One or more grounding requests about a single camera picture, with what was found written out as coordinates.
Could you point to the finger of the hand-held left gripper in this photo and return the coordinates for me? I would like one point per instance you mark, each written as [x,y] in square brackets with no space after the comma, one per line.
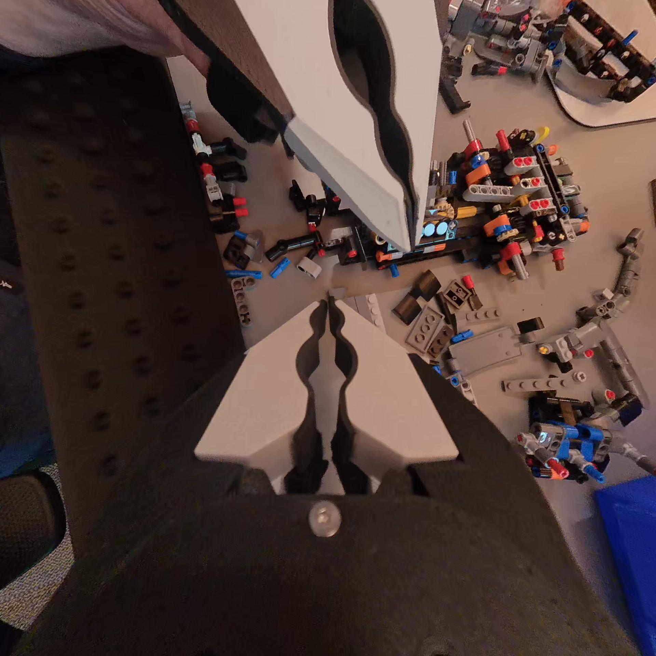
[417,102]
[307,77]

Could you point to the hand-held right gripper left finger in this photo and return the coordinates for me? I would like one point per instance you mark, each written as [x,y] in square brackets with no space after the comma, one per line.
[261,410]

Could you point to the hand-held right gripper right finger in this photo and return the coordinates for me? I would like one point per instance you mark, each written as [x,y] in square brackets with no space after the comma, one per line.
[394,410]

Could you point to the grey lego panel piece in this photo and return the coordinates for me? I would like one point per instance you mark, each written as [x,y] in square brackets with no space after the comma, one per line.
[371,310]

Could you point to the grey lego engine block assembly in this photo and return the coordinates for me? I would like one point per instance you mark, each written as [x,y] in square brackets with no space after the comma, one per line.
[435,228]

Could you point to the grey lego connector blue pins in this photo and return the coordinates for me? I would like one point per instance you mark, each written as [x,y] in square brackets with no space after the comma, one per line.
[451,371]

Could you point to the long light grey lego beam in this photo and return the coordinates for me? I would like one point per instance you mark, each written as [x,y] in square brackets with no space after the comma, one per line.
[467,392]

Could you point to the dark brown studded lego plate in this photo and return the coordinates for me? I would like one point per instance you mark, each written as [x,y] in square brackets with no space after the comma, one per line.
[442,341]

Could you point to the dark grey studded lego plate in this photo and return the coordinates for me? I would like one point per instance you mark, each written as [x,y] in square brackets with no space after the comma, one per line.
[425,330]
[543,383]

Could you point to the row of black lego connectors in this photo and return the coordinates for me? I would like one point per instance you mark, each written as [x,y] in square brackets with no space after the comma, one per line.
[220,169]

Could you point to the black curved lego slope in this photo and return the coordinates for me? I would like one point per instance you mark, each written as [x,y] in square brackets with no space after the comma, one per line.
[406,310]

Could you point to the grey lego angle beam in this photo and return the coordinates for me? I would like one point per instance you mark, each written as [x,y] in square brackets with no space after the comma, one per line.
[243,302]

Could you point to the grey lego gearbox assembly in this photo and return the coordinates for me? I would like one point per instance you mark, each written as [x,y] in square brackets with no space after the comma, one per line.
[507,36]

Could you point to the black lego connectors red pins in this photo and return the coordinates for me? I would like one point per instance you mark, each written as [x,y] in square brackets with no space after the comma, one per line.
[312,205]

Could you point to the dark grey square lego slope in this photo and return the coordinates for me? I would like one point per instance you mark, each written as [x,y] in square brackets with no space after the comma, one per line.
[456,296]

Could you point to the long blue lego pin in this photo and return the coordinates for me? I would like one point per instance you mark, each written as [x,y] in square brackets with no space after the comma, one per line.
[243,274]

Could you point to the multicoloured lego chassis assembly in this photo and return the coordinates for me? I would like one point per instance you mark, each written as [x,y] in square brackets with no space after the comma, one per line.
[517,205]

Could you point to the red and brown lego pin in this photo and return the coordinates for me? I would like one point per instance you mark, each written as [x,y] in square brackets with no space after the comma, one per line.
[467,282]

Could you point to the black lego block blue pin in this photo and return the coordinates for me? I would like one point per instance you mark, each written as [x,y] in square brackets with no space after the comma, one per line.
[241,251]

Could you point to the black lego tube connector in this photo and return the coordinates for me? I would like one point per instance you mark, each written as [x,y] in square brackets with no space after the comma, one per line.
[292,245]

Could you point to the blue lego suspension assembly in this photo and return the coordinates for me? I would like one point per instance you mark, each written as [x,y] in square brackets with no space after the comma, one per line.
[569,443]

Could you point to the dark brown lego bar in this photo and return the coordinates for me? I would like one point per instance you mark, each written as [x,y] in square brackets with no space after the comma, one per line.
[653,202]

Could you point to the person's left hand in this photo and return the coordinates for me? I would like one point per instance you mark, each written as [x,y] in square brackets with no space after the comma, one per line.
[77,23]

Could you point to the white book stand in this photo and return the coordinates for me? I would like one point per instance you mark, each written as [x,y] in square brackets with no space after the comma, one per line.
[594,112]

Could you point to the black perforated panel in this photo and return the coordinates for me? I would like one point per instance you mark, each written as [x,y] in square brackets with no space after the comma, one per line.
[128,256]

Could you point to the dark mesh object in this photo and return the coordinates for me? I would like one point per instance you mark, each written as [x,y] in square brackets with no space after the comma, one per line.
[25,522]

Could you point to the blue plastic bin with label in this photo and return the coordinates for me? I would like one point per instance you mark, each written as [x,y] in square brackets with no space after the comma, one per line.
[630,553]

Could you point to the large black lego frame assembly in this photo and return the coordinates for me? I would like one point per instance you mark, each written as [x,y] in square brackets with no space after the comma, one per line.
[615,61]

